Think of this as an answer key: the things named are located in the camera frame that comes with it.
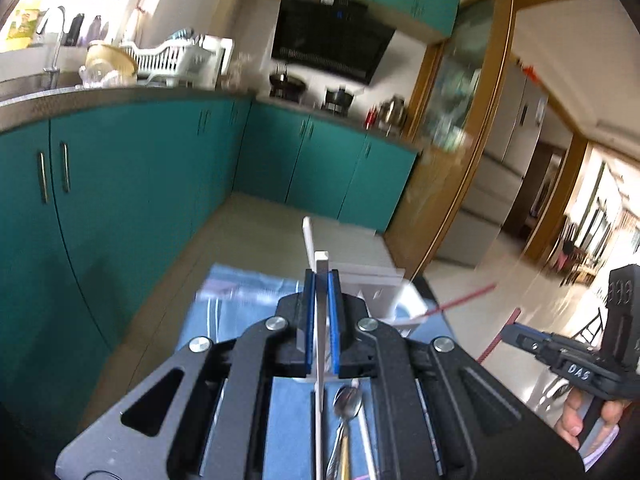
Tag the silver refrigerator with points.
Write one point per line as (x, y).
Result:
(510, 150)

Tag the wood framed glass door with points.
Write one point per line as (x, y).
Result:
(450, 135)

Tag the yellow bottle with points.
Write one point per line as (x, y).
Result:
(22, 22)

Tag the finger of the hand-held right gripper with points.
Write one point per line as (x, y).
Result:
(530, 332)
(537, 349)

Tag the blue striped cloth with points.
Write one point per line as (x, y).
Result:
(235, 315)

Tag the chrome faucet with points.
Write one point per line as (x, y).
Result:
(56, 40)

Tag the person's right hand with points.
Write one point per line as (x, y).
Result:
(570, 422)

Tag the white plastic utensil holder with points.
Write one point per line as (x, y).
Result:
(380, 295)

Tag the black range hood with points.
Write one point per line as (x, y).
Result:
(330, 35)

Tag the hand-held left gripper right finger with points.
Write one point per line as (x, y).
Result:
(335, 320)

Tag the purple bottle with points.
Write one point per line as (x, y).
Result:
(95, 30)

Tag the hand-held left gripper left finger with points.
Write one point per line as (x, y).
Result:
(310, 320)

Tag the black pot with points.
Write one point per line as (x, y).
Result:
(340, 97)

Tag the red chopstick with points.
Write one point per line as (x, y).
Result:
(465, 297)
(500, 335)

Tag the white appliance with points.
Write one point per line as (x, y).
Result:
(217, 60)

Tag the metal spoon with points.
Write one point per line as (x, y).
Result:
(346, 402)

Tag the black wok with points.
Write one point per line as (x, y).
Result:
(286, 82)

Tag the white dish rack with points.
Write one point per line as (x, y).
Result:
(165, 60)

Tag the gas stove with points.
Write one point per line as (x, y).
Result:
(310, 102)

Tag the steel pot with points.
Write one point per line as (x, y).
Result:
(392, 115)

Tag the clear plastic bag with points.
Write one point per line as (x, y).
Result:
(240, 72)

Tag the dark bottle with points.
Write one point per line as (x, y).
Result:
(74, 30)

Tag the beige bowl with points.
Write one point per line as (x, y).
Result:
(112, 60)

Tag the dining chairs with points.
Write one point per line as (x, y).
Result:
(572, 255)

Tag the red can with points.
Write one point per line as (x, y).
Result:
(371, 117)

